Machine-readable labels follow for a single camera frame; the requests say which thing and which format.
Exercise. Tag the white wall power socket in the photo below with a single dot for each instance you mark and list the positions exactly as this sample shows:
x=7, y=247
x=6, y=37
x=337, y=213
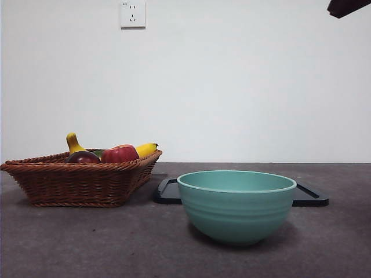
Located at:
x=132, y=14

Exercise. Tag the dark purple plum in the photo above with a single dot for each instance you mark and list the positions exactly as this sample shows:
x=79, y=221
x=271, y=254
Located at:
x=84, y=157

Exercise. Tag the yellow banana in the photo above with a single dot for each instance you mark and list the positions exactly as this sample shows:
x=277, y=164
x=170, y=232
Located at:
x=72, y=144

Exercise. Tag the green fruit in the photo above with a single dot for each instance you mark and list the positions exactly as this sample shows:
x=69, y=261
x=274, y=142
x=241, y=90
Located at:
x=98, y=152

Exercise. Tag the brown wicker basket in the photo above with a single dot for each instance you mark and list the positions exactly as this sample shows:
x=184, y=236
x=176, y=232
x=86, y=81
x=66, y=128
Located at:
x=78, y=185

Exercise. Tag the black rectangular tray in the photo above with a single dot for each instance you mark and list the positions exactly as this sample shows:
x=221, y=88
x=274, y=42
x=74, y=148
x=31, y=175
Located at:
x=166, y=194

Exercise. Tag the teal ribbed bowl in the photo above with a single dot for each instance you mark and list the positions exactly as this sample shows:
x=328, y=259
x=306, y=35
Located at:
x=236, y=217

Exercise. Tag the red apple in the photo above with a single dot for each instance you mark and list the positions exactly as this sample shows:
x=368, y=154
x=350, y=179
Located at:
x=120, y=153

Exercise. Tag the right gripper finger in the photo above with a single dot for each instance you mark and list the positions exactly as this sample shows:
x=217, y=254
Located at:
x=345, y=7

